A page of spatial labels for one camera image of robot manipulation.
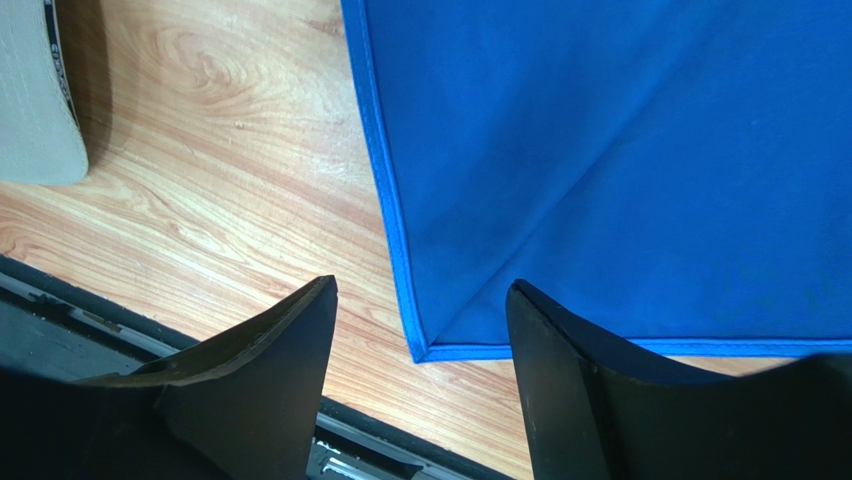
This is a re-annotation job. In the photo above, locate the beige baseball cap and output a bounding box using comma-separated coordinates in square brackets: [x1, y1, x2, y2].
[1, 0, 89, 185]

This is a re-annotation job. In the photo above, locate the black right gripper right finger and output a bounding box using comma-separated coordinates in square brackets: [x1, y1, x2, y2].
[506, 280, 851, 479]

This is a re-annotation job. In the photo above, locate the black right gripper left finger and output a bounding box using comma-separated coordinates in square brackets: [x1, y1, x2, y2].
[1, 276, 338, 479]

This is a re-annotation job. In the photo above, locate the blue cloth napkin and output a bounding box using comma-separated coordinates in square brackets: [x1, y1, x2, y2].
[342, 1, 851, 363]

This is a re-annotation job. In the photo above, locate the aluminium frame rail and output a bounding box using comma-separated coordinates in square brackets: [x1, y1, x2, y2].
[1, 258, 495, 479]

